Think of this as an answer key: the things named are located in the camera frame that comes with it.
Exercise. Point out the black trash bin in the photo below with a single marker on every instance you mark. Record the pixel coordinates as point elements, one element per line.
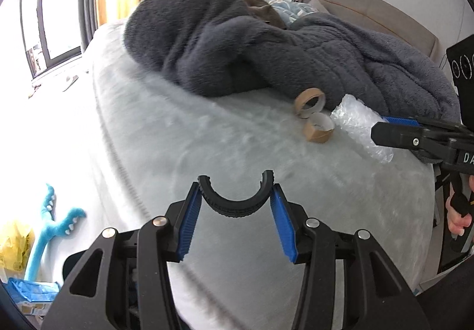
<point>70,263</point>

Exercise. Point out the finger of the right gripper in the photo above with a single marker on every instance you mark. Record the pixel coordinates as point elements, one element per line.
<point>434,136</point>
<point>422,122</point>

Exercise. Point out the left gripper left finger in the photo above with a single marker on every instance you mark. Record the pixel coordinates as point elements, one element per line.
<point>122,281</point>

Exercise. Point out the brown cardboard tape core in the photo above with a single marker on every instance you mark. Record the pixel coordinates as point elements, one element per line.
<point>309,102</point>

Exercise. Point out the black framed glass door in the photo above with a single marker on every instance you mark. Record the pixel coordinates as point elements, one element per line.
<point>48,32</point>

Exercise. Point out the clear bubble wrap piece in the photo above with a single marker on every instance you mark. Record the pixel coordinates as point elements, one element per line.
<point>356,119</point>

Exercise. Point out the grey upholstered headboard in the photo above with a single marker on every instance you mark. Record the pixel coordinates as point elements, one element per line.
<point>380,16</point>

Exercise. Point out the blue plush dinosaur toy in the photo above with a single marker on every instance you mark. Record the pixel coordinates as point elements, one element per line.
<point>50,228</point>

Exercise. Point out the blue cloud pattern duvet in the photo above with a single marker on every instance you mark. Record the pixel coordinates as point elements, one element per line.
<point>290,11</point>

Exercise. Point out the dark grey fleece blanket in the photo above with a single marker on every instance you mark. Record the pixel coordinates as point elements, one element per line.
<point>214,48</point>

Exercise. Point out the blue snack bag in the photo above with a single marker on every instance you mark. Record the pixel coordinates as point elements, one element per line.
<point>31,298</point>

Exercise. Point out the grey pillow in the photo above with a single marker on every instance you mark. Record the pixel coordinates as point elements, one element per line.
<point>317,6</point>

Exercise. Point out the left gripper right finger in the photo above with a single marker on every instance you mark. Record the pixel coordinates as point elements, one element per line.
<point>376,296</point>

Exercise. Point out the yellow plastic bag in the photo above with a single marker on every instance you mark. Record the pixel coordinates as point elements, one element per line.
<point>17,240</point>

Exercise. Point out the person's right hand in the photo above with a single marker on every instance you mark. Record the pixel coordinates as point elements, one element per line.
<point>456,223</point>

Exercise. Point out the grey bed mattress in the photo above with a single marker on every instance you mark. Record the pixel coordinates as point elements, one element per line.
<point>160,138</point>

